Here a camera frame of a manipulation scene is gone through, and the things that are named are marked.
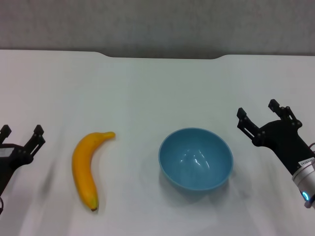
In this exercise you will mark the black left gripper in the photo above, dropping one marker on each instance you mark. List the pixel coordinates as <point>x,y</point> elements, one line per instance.
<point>9,162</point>

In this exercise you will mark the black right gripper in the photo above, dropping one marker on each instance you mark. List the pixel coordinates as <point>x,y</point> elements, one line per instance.
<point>283,140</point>

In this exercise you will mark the yellow banana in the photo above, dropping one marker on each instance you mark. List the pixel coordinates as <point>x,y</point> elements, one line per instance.
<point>82,162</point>

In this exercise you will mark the blue bowl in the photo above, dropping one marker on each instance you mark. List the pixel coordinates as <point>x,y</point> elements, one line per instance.
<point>197,159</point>

